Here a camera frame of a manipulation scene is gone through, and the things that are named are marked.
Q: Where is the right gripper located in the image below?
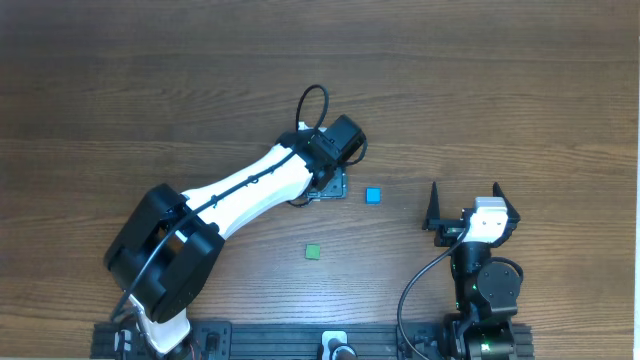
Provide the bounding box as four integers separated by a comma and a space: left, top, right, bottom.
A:
422, 181, 522, 250

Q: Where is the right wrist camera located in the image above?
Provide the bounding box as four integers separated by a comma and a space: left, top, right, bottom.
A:
462, 196, 509, 246

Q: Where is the black cable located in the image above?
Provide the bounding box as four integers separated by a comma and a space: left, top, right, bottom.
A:
396, 225, 472, 360
109, 83, 369, 324

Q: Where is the mounting rail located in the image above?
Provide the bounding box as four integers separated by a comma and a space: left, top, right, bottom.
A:
91, 319, 535, 360

